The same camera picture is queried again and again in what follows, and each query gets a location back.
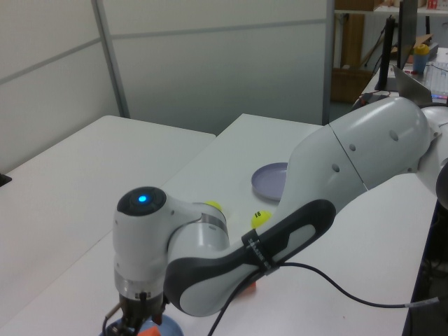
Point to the yellow tennis ball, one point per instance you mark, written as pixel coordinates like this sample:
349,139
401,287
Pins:
213,204
260,218

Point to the blue plate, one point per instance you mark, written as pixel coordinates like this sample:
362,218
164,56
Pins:
171,327

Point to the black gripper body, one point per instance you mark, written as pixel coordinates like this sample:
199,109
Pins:
140,309

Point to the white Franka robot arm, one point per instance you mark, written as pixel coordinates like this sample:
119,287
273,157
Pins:
367,147

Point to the black monitor stand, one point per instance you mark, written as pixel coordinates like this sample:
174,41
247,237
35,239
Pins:
386,52

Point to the black monitor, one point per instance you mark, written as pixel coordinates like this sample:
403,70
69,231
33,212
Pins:
409,31

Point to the white keyboard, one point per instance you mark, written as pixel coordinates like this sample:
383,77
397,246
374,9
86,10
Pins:
439,78

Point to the purple plate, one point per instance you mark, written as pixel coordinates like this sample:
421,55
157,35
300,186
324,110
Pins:
267,180

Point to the black camera pole with base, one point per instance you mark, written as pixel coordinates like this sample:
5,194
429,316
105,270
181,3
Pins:
4,179

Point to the blue cup with yellow lid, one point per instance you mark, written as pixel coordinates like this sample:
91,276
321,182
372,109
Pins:
420,61

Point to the brown cardboard box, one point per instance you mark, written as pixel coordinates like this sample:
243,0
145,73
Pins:
350,85

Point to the grey metal sheet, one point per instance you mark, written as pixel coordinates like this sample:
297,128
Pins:
411,87

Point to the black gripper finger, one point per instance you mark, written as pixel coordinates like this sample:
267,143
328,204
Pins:
117,327

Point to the orange foam cube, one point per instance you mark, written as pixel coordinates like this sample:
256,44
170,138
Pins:
250,287
148,332

